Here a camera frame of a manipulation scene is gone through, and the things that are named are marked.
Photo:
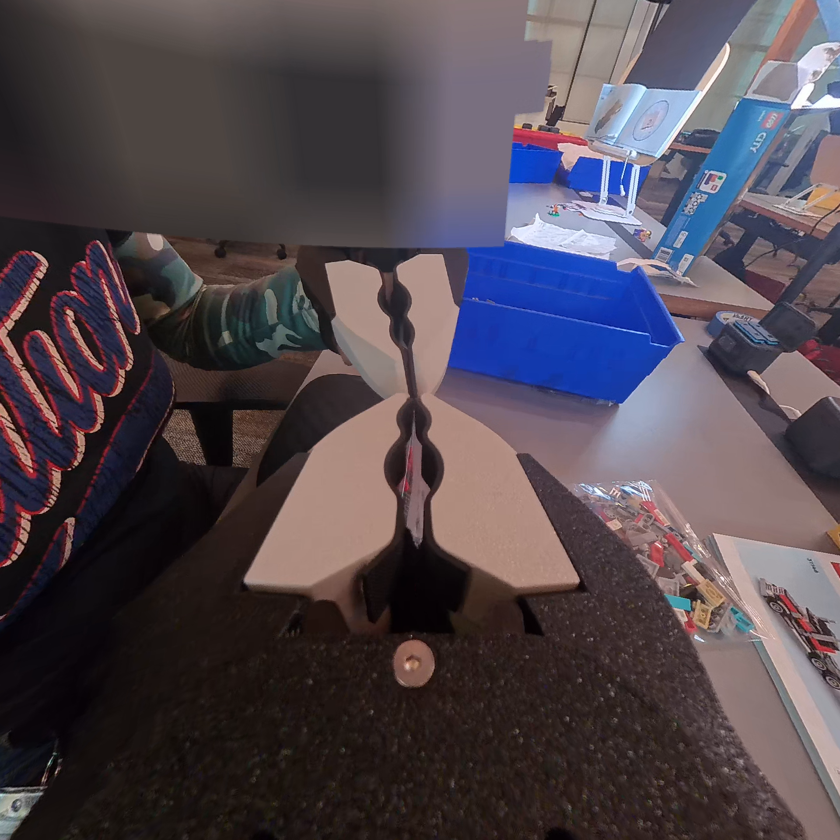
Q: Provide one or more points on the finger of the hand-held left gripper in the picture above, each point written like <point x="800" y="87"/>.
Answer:
<point x="361" y="321"/>
<point x="433" y="315"/>

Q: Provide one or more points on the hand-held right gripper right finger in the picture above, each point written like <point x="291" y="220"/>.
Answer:
<point x="499" y="525"/>

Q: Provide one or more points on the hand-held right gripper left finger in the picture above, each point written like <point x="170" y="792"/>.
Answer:
<point x="328" y="518"/>

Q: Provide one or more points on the clear plastic bag piece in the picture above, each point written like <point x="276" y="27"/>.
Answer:
<point x="413" y="479"/>

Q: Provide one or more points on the large blue plastic bin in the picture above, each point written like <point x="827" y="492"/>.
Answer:
<point x="558" y="328"/>

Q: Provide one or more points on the clear bag of lego bricks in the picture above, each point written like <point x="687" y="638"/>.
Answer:
<point x="663" y="551"/>

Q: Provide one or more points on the person's left forearm camouflage sleeve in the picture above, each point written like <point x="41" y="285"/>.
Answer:
<point x="243" y="321"/>

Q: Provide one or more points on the crumpled white plastic bags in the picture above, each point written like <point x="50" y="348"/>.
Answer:
<point x="564" y="236"/>

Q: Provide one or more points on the small blue plastic bin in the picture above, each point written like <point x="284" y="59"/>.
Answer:
<point x="535" y="163"/>
<point x="607" y="176"/>

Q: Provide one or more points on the red plastic bin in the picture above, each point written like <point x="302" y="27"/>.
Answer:
<point x="548" y="136"/>

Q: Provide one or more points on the lego instruction booklet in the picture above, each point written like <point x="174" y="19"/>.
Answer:
<point x="781" y="656"/>

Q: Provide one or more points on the tall blue lego box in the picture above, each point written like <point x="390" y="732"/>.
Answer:
<point x="722" y="184"/>

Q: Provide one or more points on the person's left hand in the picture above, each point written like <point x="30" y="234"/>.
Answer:
<point x="313" y="289"/>

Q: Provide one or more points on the torn white paper scrap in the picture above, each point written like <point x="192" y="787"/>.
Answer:
<point x="656" y="270"/>

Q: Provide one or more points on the person's black lettered shirt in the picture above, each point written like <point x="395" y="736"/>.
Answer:
<point x="72" y="407"/>

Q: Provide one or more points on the white book stand with booklet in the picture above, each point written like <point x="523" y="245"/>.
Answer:
<point x="646" y="118"/>

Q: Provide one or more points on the blue tape roll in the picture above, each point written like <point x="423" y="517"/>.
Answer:
<point x="725" y="320"/>

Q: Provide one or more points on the black battery charger case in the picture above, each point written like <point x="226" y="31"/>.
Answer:
<point x="745" y="348"/>

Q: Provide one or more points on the black cube device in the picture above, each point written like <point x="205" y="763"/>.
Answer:
<point x="817" y="439"/>

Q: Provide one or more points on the black softbox light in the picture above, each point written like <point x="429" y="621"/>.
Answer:
<point x="676" y="39"/>

